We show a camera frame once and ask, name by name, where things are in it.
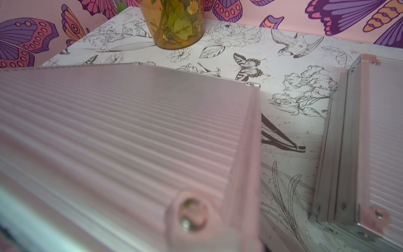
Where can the silver poker case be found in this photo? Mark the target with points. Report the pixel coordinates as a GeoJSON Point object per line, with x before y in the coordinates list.
{"type": "Point", "coordinates": [129, 158]}
{"type": "Point", "coordinates": [359, 190]}

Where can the potted green plant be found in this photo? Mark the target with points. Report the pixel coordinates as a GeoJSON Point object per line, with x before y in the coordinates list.
{"type": "Point", "coordinates": [174, 24]}

